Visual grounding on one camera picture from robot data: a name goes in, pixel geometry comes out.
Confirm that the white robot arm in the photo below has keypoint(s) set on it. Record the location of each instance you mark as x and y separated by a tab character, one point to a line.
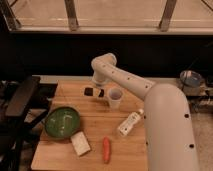
168	127

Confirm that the metal bowl with blue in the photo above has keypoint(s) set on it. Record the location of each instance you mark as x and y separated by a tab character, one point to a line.
191	78

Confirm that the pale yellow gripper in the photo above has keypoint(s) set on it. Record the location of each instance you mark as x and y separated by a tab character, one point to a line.
96	92

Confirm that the black eraser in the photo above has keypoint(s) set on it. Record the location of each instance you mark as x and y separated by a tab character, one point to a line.
89	92

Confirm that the black chair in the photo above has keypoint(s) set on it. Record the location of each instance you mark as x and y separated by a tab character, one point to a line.
29	105

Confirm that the wooden cutting board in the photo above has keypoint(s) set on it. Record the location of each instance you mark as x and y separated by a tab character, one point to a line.
128	153

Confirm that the metal window frame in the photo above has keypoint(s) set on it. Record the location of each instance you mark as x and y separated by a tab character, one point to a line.
155	17

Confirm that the white sponge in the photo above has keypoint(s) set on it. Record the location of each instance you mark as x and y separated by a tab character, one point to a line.
80	143

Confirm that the white plastic bottle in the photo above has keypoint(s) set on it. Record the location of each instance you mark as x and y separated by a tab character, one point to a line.
127	125

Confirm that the orange carrot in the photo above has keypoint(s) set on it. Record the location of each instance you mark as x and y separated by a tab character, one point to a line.
106	149

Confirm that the green bowl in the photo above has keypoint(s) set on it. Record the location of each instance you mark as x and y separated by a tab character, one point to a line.
62	122

